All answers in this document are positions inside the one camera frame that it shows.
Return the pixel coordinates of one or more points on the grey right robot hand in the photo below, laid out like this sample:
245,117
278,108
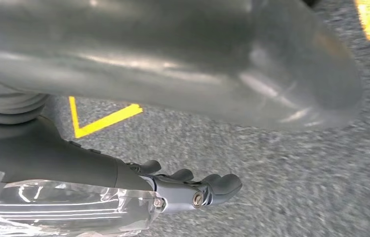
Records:
171,59

